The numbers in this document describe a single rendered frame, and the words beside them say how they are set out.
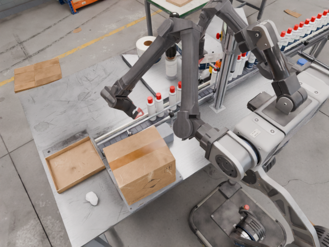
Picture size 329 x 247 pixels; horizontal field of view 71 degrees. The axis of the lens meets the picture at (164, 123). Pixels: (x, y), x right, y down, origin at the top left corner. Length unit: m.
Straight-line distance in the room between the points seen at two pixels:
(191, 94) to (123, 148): 0.52
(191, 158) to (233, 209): 0.68
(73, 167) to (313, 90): 1.33
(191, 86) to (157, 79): 1.03
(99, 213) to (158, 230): 0.88
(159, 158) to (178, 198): 1.14
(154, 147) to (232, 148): 0.53
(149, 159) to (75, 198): 0.54
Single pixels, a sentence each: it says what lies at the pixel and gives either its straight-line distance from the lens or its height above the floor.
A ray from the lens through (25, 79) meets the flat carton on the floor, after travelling 3.79.
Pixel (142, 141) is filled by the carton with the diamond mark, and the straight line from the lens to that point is 1.22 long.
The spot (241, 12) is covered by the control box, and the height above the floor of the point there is 1.48.
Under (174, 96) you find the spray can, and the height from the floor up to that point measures 1.02.
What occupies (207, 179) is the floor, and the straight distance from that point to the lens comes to 2.34.
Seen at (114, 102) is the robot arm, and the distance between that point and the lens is 1.12.
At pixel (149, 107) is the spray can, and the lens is 1.47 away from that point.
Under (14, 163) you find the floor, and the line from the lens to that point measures 2.93.
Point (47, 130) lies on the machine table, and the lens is 1.84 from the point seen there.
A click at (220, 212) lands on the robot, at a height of 0.26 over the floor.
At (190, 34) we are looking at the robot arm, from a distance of 0.88.
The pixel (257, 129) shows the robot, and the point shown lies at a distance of 0.79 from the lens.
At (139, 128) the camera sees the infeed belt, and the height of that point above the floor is 0.88.
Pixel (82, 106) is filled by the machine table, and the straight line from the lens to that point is 1.88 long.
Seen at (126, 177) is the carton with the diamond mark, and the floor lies 1.12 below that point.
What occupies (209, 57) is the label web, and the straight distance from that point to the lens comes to 1.83.
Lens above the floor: 2.14
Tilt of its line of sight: 53 degrees down
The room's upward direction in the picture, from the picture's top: 4 degrees counter-clockwise
